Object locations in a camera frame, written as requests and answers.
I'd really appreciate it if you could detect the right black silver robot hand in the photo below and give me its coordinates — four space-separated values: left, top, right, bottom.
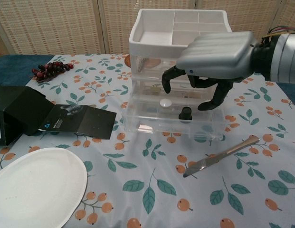
161 31 256 112

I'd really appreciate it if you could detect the white drawer organizer box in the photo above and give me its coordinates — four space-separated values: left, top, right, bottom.
128 9 232 124

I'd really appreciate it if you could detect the open black cardboard box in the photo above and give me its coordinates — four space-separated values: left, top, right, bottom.
0 85 117 147

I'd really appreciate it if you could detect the silver table knife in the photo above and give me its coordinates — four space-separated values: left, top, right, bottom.
182 135 260 178

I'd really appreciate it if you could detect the floral patterned tablecloth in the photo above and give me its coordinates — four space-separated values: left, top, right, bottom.
0 53 295 228

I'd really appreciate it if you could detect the woven bamboo folding screen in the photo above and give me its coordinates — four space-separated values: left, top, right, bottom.
0 0 295 57

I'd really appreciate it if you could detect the dark red grape bunch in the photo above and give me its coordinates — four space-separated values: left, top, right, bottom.
31 61 74 83

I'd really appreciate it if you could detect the white round plate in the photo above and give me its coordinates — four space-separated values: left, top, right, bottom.
0 147 88 228

